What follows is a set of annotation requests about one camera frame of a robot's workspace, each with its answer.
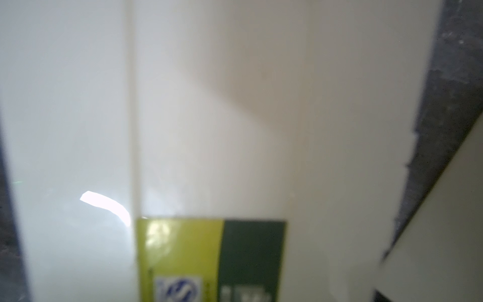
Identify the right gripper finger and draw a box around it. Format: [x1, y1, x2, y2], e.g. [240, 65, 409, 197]
[373, 291, 392, 302]

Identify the white wrap dispenser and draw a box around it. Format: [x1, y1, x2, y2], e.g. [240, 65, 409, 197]
[1, 1, 442, 301]
[376, 118, 482, 301]

